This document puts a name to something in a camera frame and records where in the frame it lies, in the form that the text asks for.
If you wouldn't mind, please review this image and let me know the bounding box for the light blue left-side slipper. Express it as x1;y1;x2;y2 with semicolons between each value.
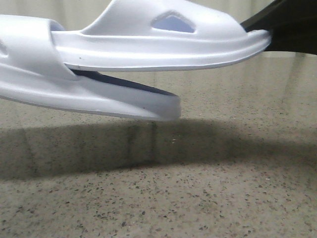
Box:
0;15;181;121

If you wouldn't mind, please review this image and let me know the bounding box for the pale green curtain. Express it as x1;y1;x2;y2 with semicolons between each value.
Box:
0;0;271;30

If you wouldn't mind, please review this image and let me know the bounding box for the light blue right-side slipper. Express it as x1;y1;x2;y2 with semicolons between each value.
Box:
52;0;271;71

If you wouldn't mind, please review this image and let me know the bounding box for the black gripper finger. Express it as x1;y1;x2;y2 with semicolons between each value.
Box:
241;0;317;55

